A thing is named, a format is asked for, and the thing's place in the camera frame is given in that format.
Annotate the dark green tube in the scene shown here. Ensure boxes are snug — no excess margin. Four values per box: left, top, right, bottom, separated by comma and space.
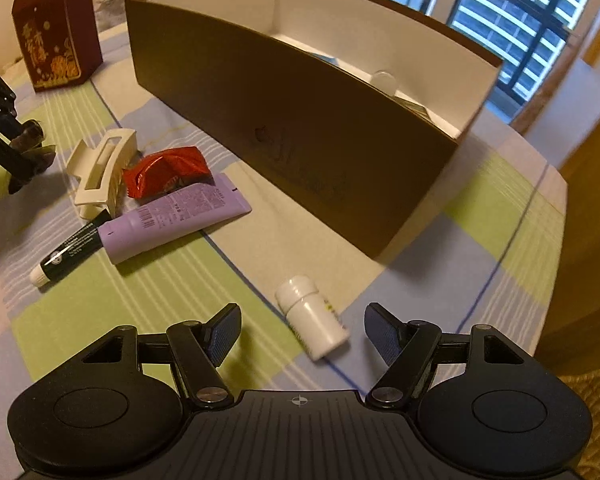
30, 209, 114, 289

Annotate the red gift bag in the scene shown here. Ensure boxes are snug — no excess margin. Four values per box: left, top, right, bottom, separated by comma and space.
11, 0, 104, 93

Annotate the brown cardboard box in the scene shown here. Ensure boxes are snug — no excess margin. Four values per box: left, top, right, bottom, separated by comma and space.
125, 0, 504, 261

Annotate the golden curtain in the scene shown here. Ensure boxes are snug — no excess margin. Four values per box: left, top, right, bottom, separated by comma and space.
555, 0, 600, 377

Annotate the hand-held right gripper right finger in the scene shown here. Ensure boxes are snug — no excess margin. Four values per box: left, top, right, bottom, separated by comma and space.
364, 302, 526, 409

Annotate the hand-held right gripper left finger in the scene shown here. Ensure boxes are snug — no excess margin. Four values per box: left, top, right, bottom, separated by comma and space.
80, 302, 243, 409

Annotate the glass balcony door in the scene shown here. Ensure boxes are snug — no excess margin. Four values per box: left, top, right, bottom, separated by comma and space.
340, 0, 600, 107

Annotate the quilted chair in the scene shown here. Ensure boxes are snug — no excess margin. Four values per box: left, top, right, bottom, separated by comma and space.
567, 359, 600, 413

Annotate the brown scrunchie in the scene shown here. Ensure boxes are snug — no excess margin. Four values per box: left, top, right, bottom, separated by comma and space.
7, 119, 57, 196

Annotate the red snack packet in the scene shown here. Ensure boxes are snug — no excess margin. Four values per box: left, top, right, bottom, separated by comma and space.
121, 146, 212, 202

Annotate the white hair claw clip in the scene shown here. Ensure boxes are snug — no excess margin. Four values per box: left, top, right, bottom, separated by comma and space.
62, 129, 137, 220

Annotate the checked tablecloth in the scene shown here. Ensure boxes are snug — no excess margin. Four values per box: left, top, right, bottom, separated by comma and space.
0, 25, 569, 411

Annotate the white bottle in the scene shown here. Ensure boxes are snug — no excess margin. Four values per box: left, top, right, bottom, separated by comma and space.
274, 275, 351, 362

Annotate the purple tube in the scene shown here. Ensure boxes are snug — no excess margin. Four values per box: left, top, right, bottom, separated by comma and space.
97, 172, 253, 265

